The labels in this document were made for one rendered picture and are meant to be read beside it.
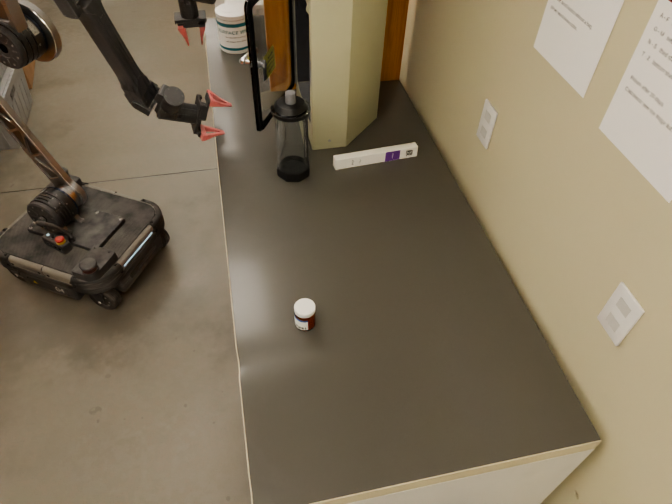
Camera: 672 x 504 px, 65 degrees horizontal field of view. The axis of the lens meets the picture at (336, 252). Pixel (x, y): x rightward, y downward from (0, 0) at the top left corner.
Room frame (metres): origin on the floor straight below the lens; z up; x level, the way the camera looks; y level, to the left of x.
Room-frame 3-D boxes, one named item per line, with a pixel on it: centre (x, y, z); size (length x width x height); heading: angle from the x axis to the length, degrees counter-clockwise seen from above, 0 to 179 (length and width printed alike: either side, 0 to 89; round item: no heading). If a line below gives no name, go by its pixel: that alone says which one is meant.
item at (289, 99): (1.24, 0.14, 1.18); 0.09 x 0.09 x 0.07
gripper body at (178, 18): (1.72, 0.51, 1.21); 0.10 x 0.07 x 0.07; 104
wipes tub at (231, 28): (2.02, 0.43, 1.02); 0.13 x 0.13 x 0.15
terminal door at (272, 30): (1.51, 0.21, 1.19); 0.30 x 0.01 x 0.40; 163
